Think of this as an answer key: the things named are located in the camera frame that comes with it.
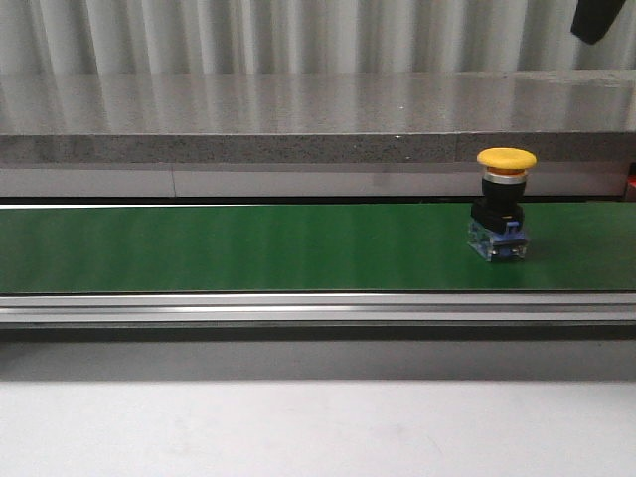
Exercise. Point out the white pleated curtain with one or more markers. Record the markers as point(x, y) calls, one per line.
point(302, 37)

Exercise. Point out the green conveyor belt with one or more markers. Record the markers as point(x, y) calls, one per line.
point(331, 248)

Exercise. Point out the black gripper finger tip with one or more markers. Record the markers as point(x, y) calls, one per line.
point(593, 18)

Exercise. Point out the red plastic bin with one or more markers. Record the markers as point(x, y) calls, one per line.
point(630, 189)

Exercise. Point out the grey stone counter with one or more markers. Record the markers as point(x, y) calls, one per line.
point(224, 137)

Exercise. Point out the yellow mushroom push button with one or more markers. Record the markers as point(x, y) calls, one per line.
point(496, 230)

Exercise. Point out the aluminium conveyor frame rail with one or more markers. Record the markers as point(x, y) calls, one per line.
point(335, 316)

